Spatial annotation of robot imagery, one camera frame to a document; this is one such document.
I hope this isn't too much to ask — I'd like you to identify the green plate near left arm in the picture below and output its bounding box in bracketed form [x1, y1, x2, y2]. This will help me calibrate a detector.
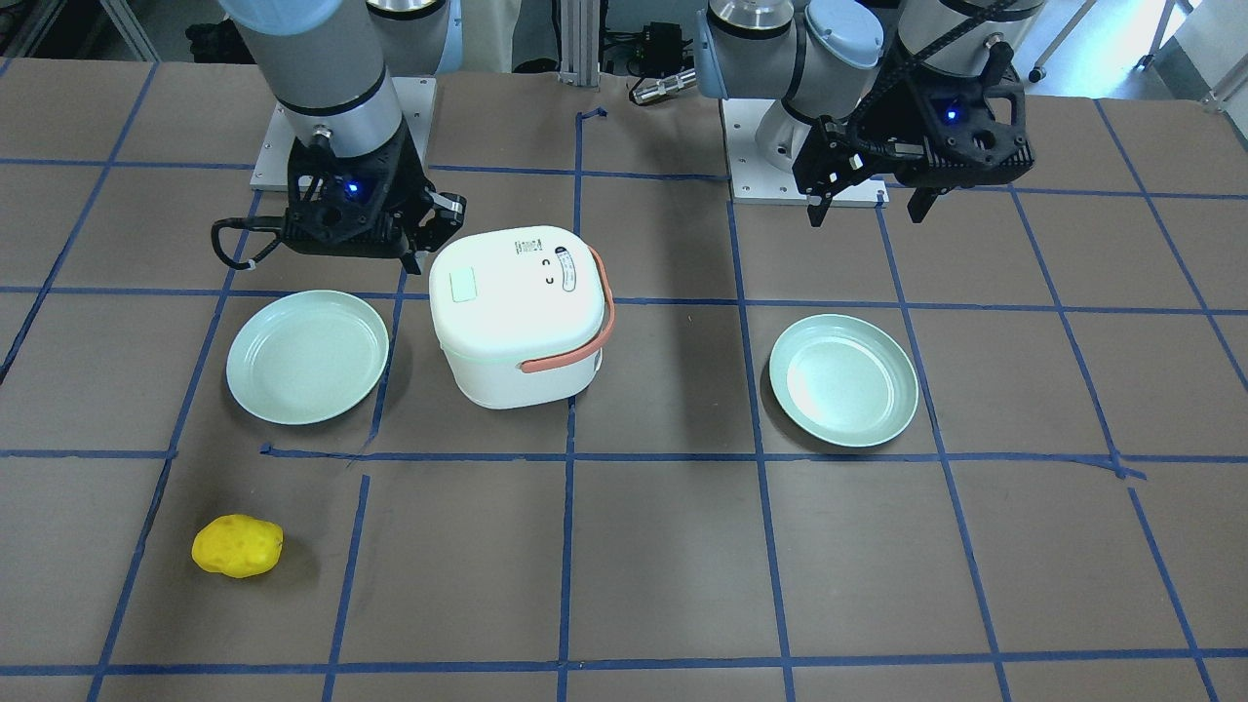
[768, 314, 919, 448]

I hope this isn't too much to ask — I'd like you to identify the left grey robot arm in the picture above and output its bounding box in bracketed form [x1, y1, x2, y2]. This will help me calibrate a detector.
[694, 1, 1042, 227]

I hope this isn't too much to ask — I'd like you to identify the white rice cooker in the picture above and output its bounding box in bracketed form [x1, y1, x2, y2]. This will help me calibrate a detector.
[429, 225, 617, 410]

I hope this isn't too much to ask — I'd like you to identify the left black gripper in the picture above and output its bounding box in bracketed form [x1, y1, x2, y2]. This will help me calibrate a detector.
[792, 39, 1035, 227]

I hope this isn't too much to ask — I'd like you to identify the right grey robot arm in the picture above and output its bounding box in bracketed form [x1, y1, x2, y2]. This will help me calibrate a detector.
[210, 1, 466, 275]

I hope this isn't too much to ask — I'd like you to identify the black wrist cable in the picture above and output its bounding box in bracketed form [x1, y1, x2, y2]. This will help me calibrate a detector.
[212, 215, 290, 272]

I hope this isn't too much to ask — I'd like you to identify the yellow toy potato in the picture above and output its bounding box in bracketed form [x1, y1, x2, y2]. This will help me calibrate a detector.
[191, 513, 285, 580]

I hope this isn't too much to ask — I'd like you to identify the green plate near right arm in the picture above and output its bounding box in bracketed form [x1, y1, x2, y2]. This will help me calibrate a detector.
[223, 290, 391, 426]

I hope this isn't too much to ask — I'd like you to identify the aluminium frame post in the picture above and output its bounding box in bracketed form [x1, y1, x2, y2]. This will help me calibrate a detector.
[554, 0, 603, 90]

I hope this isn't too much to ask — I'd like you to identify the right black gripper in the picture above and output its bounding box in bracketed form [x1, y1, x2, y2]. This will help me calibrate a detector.
[285, 126, 467, 275]

